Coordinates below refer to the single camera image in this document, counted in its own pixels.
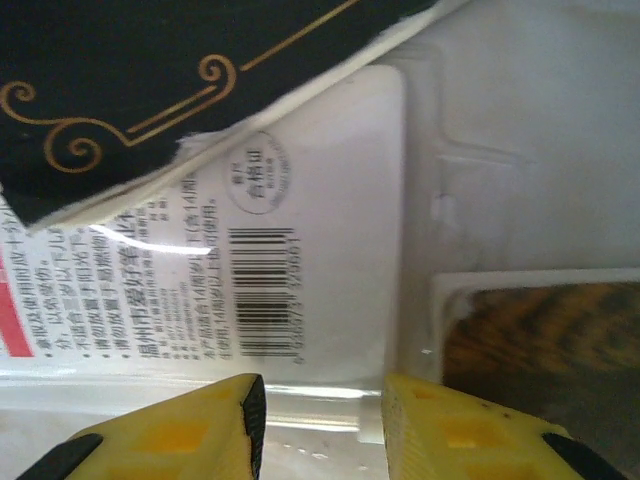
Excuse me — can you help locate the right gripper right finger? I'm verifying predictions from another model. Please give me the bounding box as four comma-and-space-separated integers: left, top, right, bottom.
379, 372, 626, 480

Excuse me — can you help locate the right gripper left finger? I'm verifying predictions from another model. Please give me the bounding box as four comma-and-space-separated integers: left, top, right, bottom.
29, 372, 269, 480

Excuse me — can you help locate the blue and yellow picture book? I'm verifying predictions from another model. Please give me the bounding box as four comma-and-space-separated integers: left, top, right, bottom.
429, 267, 640, 426

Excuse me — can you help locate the white paper leaflet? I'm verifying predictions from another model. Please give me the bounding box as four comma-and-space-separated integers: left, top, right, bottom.
0, 62, 531, 446

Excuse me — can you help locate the book with gold ornament cover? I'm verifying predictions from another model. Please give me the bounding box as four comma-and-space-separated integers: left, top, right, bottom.
0, 0, 474, 232

